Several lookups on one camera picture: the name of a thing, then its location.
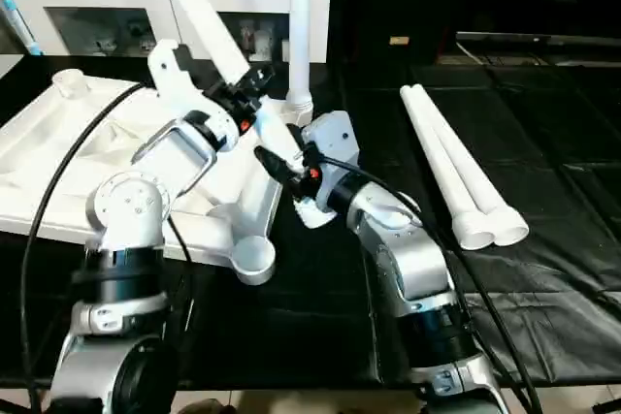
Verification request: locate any white plastic table leg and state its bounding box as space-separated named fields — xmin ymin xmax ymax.
xmin=148 ymin=0 xmax=337 ymax=231
xmin=411 ymin=84 xmax=531 ymax=245
xmin=287 ymin=0 xmax=315 ymax=126
xmin=399 ymin=85 xmax=498 ymax=249

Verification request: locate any white glass-door cabinet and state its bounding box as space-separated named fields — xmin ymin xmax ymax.
xmin=0 ymin=0 xmax=333 ymax=62

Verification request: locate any teal plastic object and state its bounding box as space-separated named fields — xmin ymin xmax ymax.
xmin=0 ymin=0 xmax=46 ymax=56

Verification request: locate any black work mat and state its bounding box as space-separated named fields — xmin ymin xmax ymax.
xmin=0 ymin=53 xmax=621 ymax=396

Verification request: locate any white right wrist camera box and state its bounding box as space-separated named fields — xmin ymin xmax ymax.
xmin=301 ymin=111 xmax=362 ymax=178

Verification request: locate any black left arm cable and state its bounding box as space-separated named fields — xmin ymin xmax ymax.
xmin=23 ymin=82 xmax=148 ymax=414

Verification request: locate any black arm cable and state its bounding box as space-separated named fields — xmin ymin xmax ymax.
xmin=309 ymin=150 xmax=546 ymax=414
xmin=23 ymin=82 xmax=148 ymax=414

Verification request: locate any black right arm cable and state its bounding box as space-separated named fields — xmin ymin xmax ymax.
xmin=309 ymin=150 xmax=546 ymax=414

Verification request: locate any dark metal rail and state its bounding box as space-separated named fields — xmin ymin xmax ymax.
xmin=456 ymin=31 xmax=621 ymax=48

